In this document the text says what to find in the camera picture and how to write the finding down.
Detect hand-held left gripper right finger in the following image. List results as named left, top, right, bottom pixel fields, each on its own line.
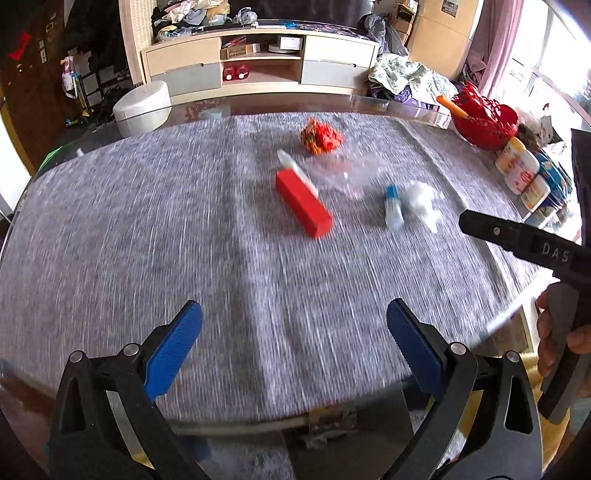
left=383, top=299, right=546, bottom=480

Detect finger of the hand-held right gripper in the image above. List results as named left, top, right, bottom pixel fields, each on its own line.
left=459, top=209, right=539, bottom=255
left=571, top=128, right=591, bottom=241

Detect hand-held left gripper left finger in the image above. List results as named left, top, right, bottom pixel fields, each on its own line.
left=46, top=300, right=227, bottom=480

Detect white tissue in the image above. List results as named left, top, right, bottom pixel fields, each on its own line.
left=404, top=181, right=441, bottom=233

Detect blue white small bottle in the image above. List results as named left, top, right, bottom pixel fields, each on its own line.
left=384, top=185, right=406, bottom=230

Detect clear plastic bag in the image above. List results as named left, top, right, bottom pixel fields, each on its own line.
left=307, top=154, right=384, bottom=197

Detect red box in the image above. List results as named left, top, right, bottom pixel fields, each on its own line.
left=275, top=168, right=333, bottom=239

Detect orange wrapper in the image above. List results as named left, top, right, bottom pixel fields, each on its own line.
left=300, top=117, right=345, bottom=154

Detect white tube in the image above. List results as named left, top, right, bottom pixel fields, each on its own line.
left=277, top=149, right=319, bottom=195

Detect person's right hand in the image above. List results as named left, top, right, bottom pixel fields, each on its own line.
left=536, top=284, right=591, bottom=367

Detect blue round tin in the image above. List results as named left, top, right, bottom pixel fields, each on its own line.
left=531, top=148, right=574, bottom=222

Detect white bottle yellow label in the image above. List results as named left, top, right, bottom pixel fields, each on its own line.
left=521, top=175, right=552, bottom=210

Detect white bottle red label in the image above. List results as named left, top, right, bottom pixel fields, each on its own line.
left=505, top=150, right=541, bottom=195

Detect pile of plastic bags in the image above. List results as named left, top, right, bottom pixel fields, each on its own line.
left=515, top=104, right=573, bottom=153

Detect white bottle yellow cap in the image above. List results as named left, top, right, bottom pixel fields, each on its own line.
left=495, top=137, right=527, bottom=174

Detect grey woven table runner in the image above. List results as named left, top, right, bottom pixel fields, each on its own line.
left=0, top=111, right=550, bottom=421

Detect red plastic basket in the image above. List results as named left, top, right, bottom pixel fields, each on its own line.
left=450, top=82, right=519, bottom=151

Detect orange stick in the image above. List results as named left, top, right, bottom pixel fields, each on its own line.
left=436, top=95, right=469, bottom=117

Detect pink curtain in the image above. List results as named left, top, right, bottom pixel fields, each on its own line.
left=466, top=0, right=546, bottom=93

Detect floral clothes pile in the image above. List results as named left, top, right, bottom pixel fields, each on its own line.
left=368, top=53, right=458, bottom=112

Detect green paper triangle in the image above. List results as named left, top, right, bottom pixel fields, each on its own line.
left=39, top=145, right=65, bottom=169

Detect grey bag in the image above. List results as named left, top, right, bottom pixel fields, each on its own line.
left=360, top=14, right=409, bottom=56

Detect stacked cardboard boxes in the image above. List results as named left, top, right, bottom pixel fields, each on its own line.
left=394, top=2, right=419, bottom=35

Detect white round air purifier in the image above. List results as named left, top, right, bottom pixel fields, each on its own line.
left=113, top=80, right=172, bottom=137

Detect black shoes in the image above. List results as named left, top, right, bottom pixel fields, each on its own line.
left=95, top=85, right=127, bottom=118

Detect kids scooter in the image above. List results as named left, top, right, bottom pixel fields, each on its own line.
left=60, top=55, right=100, bottom=127

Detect beige tv stand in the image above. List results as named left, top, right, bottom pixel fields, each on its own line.
left=141, top=25, right=380, bottom=95

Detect brown door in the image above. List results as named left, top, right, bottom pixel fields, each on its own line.
left=0, top=0, right=63, bottom=153

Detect cardboard box in shelf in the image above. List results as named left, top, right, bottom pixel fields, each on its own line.
left=220, top=39, right=260, bottom=60

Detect beige folding screen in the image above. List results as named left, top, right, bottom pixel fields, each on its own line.
left=119, top=0, right=155, bottom=86

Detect pile of clothes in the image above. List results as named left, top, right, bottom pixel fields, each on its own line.
left=150, top=0, right=259, bottom=40

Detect black hanging coats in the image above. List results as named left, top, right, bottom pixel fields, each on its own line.
left=62, top=0, right=125, bottom=61

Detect red diamond door paper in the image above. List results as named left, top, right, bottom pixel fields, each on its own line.
left=7, top=31, right=33, bottom=61

